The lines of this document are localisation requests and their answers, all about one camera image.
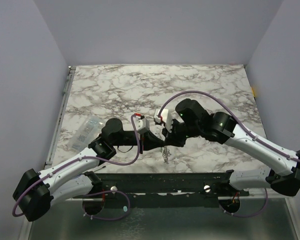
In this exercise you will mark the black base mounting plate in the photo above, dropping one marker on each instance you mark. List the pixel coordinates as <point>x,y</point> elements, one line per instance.
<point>149,190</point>

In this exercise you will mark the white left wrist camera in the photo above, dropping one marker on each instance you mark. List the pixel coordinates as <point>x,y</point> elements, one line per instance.
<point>142,125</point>

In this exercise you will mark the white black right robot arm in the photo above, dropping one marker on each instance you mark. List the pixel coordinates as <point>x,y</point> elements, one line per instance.
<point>282,166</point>

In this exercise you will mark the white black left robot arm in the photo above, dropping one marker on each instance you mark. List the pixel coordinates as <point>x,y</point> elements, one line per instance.
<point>36,191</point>

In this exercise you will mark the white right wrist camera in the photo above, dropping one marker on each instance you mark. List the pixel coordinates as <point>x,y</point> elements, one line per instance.
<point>164,118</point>

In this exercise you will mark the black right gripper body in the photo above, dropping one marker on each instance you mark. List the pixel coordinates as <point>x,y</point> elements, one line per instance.
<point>174,132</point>

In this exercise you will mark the wire keyring with keys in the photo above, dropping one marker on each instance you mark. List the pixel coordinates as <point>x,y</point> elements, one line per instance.
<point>165,154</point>

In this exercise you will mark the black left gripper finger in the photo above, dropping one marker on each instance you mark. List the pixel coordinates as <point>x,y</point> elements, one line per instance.
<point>150,145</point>
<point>152,138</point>

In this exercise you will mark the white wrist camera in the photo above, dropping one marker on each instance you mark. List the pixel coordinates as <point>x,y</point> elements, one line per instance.
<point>142,125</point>
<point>164,118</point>

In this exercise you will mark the clear plastic compartment box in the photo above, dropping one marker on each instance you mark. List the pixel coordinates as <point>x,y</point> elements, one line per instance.
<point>87,132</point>

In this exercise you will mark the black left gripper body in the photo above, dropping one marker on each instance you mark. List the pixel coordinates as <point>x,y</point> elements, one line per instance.
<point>144,137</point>

